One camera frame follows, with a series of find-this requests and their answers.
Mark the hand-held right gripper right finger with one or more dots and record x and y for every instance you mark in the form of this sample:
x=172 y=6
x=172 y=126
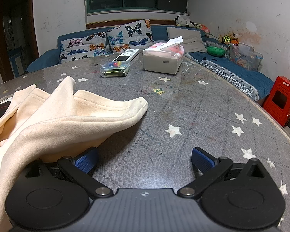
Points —
x=203 y=159

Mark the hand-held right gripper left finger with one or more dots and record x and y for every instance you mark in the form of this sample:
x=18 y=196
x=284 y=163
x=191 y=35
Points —
x=87 y=160

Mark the cream garment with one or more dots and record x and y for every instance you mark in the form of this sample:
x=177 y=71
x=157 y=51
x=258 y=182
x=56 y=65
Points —
x=50 y=116

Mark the grey star-print tablecloth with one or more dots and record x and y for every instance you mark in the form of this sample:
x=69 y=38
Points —
x=183 y=101

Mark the yellow green paper scrap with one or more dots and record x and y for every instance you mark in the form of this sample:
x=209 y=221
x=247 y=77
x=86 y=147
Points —
x=159 y=91

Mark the clear plastic box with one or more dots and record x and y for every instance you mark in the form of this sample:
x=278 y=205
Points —
x=114 y=70

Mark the blue sofa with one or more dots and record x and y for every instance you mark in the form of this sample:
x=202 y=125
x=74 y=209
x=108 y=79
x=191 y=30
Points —
x=241 y=72

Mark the red plastic stool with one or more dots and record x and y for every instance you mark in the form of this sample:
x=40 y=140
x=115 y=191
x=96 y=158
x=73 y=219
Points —
x=280 y=101

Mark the pink white tissue pack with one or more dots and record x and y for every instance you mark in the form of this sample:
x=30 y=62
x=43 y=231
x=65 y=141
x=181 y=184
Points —
x=159 y=60

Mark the clear storage box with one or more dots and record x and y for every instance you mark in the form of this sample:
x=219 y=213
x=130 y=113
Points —
x=244 y=58

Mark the green bowl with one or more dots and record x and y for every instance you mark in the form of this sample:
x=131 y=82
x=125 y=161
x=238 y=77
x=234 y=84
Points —
x=216 y=50

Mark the white remote control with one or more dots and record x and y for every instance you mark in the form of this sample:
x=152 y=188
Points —
x=125 y=55

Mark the butterfly print cushion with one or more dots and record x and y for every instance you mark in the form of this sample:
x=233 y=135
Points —
x=82 y=47
x=128 y=36

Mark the grey cushion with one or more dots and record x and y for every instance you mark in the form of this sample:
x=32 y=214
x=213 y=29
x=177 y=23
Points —
x=191 y=38

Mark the blue cabinet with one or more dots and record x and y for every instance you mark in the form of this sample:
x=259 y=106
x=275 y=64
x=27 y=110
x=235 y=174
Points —
x=15 y=60

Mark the pile of small plush toys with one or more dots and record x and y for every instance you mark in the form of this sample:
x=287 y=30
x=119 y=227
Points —
x=228 y=38

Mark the orange plush toy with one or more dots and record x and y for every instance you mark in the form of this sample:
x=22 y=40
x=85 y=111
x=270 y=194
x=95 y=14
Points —
x=204 y=28

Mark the black white plush toy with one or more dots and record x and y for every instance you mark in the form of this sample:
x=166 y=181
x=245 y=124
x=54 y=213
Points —
x=182 y=21

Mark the wooden doorway frame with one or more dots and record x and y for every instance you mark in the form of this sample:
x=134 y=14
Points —
x=31 y=29

